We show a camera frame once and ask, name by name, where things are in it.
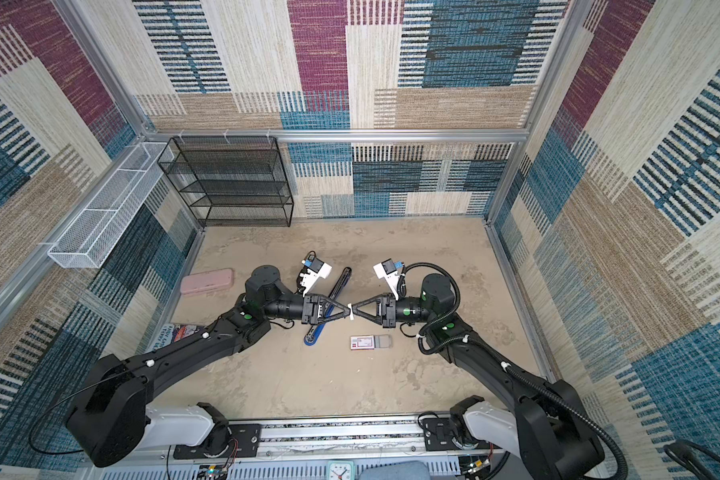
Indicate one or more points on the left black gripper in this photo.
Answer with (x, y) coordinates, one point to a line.
(310, 313)

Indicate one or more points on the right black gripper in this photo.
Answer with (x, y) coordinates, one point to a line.
(389, 320)

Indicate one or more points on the blue stapler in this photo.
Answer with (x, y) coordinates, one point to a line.
(313, 334)

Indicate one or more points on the red white staples box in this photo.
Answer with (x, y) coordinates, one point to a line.
(370, 342)

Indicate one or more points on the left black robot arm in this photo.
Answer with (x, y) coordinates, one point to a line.
(112, 416)

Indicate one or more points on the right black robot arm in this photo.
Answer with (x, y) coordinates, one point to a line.
(555, 437)

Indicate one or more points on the pink pencil case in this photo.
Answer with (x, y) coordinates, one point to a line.
(207, 282)

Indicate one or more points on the small teal clock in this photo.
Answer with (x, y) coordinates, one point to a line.
(341, 470)

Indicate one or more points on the colourful magazine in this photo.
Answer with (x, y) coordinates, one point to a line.
(171, 333)

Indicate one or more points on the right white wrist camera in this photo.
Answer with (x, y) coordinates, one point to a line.
(390, 271)

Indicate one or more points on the aluminium mounting rail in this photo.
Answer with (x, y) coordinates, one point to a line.
(336, 435)

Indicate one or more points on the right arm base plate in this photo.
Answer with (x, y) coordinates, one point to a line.
(441, 434)

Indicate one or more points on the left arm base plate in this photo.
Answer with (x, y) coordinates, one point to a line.
(234, 441)

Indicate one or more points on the black wire shelf rack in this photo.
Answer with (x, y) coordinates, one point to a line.
(230, 181)

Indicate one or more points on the white wire mesh basket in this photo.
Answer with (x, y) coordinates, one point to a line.
(93, 234)

